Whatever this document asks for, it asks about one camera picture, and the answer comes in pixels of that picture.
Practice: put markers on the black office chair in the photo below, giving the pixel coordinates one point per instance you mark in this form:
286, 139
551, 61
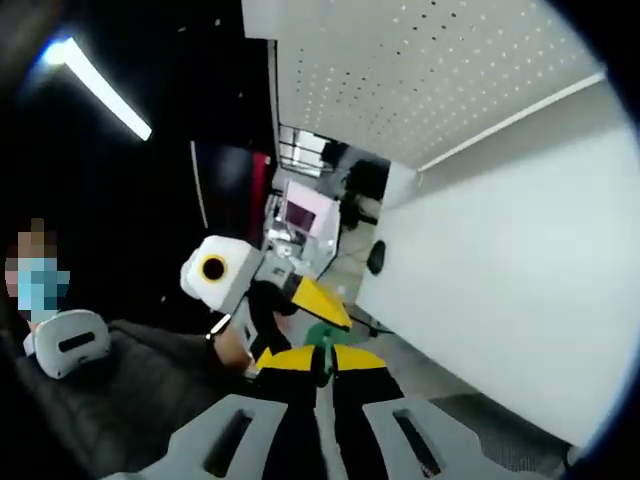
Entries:
367, 175

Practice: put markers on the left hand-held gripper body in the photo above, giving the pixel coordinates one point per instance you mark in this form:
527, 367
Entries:
235, 280

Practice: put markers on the pink screen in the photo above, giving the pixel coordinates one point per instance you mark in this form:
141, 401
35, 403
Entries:
320, 205

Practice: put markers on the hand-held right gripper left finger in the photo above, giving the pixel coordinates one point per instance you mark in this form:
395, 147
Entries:
240, 440

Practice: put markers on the white chest-worn device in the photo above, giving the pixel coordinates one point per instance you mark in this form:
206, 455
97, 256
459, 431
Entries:
65, 330

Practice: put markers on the person's left hand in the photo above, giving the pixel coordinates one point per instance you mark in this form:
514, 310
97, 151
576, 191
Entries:
235, 352

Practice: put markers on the person's dark clothing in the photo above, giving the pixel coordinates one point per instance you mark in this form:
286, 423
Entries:
125, 390

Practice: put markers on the green hook assembly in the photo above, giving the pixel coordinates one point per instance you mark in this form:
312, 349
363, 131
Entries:
325, 340

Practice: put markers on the ceiling light strip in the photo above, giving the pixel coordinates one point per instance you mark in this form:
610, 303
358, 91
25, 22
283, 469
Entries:
100, 85

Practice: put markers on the grey mesh office chair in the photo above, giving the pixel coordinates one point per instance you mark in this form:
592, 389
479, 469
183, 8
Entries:
500, 425

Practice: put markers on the black computer mouse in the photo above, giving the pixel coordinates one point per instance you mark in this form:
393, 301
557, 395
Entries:
376, 256

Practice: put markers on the white perforated mounting plate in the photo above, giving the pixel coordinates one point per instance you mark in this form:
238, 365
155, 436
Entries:
400, 75

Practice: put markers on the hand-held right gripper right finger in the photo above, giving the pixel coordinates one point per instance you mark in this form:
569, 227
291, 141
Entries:
370, 440

